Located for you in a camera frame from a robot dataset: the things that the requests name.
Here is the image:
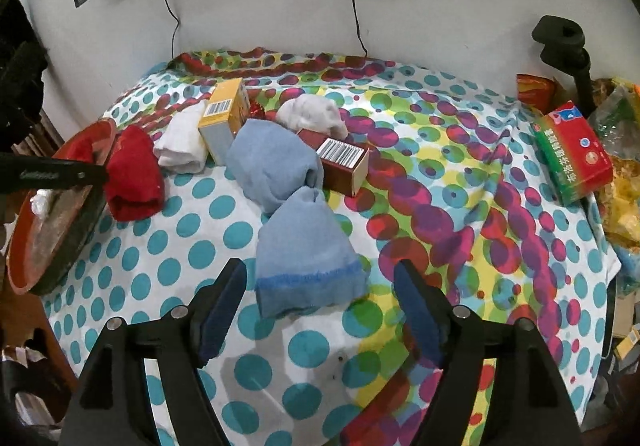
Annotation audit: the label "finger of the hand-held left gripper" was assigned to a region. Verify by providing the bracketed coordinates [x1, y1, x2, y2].
[0, 152, 110, 191]

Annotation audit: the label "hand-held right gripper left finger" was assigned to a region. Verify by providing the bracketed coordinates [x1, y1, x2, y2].
[60, 257, 249, 446]

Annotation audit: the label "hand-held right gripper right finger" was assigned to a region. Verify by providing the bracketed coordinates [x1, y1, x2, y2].
[393, 258, 583, 446]

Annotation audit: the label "round red tray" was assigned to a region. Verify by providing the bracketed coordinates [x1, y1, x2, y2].
[6, 118, 121, 297]

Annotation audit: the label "red sock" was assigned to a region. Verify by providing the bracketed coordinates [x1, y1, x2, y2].
[105, 126, 166, 222]

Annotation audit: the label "light blue sock dark cuff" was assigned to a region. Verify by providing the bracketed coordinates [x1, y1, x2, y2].
[254, 186, 368, 319]

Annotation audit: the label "plain light blue sock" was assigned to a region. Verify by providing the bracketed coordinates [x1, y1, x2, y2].
[225, 118, 326, 214]

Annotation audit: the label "dark red cardboard box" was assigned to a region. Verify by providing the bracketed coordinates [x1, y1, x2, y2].
[296, 127, 371, 198]

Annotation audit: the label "yellow cardboard box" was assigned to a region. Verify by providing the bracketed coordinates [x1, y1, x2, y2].
[197, 77, 251, 166]

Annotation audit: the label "crumpled white paper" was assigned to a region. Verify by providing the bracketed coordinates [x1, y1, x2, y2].
[30, 188, 63, 217]

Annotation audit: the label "wooden slatted rack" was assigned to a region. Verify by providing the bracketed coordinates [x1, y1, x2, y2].
[22, 108, 67, 158]

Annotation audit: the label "colourful polka dot tablecloth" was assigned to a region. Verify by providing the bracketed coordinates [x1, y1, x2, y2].
[40, 46, 623, 446]

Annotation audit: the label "black hanging clothes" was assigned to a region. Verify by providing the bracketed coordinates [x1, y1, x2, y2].
[0, 0, 51, 157]

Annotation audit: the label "small yellow box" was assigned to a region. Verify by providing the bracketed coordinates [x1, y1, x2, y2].
[615, 326, 640, 362]

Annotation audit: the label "greyish white sock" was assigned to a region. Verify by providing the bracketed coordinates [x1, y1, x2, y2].
[275, 93, 349, 141]

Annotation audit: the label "blue cloth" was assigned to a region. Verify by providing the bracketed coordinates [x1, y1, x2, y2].
[612, 243, 640, 297]

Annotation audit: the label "green and red box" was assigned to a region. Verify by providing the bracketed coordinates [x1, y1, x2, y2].
[531, 101, 615, 207]

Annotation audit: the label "yellow plastic bags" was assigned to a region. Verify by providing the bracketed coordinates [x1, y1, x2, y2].
[587, 76, 640, 247]

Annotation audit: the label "orange snack packet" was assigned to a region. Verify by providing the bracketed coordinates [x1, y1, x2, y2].
[515, 73, 557, 114]

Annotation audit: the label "black clamp stand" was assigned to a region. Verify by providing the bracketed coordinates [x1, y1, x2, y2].
[531, 15, 596, 117]

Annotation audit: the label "black charger cable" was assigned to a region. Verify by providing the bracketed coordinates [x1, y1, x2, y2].
[349, 0, 370, 58]

